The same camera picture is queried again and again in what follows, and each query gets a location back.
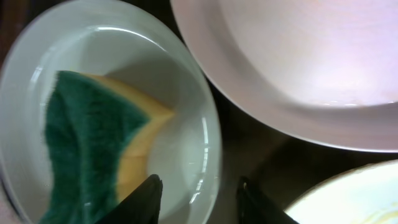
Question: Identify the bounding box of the cream white plate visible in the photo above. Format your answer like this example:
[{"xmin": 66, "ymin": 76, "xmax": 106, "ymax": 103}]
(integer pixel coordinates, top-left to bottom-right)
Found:
[{"xmin": 285, "ymin": 160, "xmax": 397, "ymax": 224}]

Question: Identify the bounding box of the pink white plate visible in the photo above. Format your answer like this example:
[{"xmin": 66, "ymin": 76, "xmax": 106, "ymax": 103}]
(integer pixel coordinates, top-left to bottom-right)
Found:
[{"xmin": 171, "ymin": 0, "xmax": 397, "ymax": 152}]

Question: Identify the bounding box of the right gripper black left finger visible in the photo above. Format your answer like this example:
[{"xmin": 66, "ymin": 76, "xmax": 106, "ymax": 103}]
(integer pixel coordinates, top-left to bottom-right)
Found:
[{"xmin": 95, "ymin": 174, "xmax": 163, "ymax": 224}]

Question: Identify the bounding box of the green yellow sponge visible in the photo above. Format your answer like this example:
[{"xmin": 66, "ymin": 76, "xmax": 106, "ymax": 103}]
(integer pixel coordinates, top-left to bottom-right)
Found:
[{"xmin": 40, "ymin": 71, "xmax": 173, "ymax": 223}]

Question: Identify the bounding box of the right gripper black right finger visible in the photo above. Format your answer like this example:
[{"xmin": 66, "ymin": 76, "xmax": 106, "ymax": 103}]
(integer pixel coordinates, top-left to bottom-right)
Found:
[{"xmin": 236, "ymin": 177, "xmax": 299, "ymax": 224}]

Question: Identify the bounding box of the large dark serving tray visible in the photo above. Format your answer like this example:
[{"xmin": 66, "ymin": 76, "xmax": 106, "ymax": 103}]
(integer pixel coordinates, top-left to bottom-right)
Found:
[{"xmin": 1, "ymin": 1, "xmax": 397, "ymax": 223}]

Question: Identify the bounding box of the pale grey plate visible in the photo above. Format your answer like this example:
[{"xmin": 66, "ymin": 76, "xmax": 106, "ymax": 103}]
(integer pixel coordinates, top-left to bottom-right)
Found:
[{"xmin": 1, "ymin": 1, "xmax": 221, "ymax": 223}]

